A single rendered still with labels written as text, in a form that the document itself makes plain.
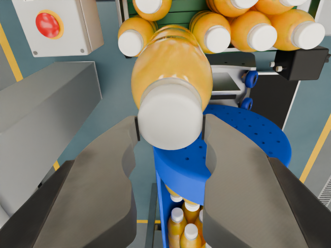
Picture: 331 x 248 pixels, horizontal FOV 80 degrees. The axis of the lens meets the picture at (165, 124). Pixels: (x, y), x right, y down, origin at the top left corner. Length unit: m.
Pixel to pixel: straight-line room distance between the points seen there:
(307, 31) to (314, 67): 0.17
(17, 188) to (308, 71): 0.98
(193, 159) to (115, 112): 1.40
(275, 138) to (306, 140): 1.70
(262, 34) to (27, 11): 0.37
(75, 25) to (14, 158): 0.63
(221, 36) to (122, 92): 1.33
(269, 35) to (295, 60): 0.17
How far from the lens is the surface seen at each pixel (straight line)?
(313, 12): 0.57
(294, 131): 2.04
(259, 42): 0.38
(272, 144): 0.44
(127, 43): 0.36
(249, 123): 0.49
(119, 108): 1.70
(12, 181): 0.92
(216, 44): 0.36
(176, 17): 0.55
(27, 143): 0.96
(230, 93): 0.45
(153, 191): 2.14
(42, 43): 0.42
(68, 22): 0.39
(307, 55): 0.54
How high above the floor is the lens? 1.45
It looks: 58 degrees down
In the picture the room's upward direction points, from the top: 176 degrees counter-clockwise
